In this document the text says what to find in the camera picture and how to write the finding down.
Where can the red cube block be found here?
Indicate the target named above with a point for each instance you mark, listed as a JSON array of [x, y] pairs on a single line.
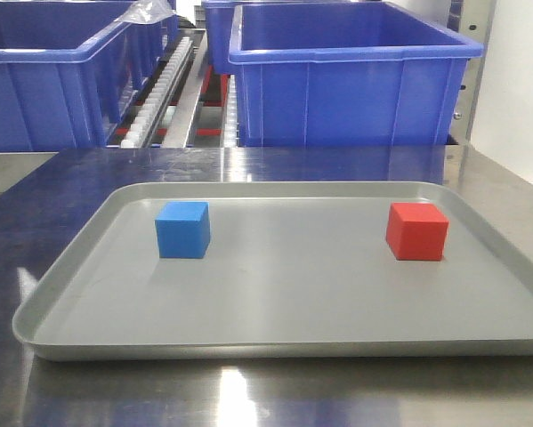
[[416, 231]]

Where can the blue plastic bin right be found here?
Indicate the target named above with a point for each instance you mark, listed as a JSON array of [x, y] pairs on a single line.
[[343, 74]]

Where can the blue bin rear centre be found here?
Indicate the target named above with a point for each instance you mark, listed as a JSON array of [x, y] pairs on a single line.
[[219, 17]]

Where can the clear plastic bag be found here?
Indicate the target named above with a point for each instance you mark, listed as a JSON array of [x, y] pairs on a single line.
[[147, 12]]

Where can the blue plastic bin left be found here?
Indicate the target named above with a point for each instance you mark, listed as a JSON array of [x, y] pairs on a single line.
[[69, 71]]

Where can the blue cube block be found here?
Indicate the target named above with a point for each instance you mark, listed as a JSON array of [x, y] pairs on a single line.
[[183, 229]]

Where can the grey metal tray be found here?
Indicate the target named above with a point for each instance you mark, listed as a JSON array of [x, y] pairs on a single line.
[[293, 269]]

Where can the blue plastic bin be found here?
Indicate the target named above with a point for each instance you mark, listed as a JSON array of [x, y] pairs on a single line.
[[69, 71], [343, 74]]

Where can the white roller conveyor track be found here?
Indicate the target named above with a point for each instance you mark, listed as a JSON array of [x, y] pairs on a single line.
[[153, 109]]

